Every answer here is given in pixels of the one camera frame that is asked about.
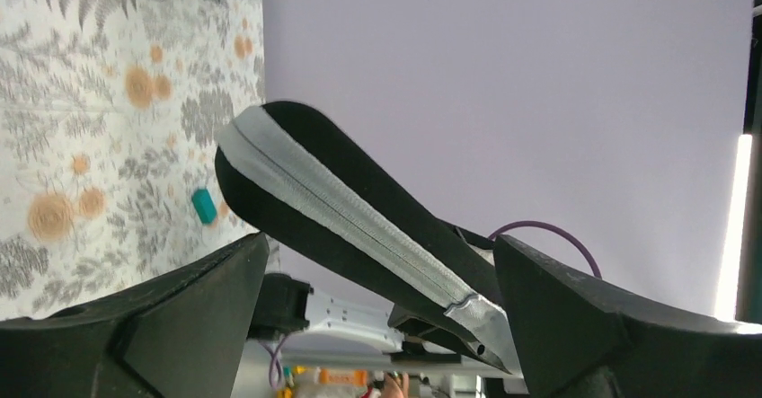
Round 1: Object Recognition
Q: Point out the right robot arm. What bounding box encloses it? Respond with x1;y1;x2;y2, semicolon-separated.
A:
247;222;519;372

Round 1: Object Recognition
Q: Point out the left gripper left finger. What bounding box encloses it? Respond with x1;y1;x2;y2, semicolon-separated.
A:
1;234;270;397

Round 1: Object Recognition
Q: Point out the black zippered case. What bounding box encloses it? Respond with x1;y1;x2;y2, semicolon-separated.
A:
215;101;521;374

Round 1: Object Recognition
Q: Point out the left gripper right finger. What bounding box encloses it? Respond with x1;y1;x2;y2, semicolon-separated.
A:
493;236;761;398

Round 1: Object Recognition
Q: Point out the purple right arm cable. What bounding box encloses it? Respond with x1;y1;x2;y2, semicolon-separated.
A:
488;220;604;280

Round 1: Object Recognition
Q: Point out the floral table mat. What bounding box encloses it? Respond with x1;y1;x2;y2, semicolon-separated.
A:
1;0;265;320

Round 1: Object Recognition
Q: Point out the teal block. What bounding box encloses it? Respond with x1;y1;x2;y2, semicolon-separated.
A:
190;188;217;226

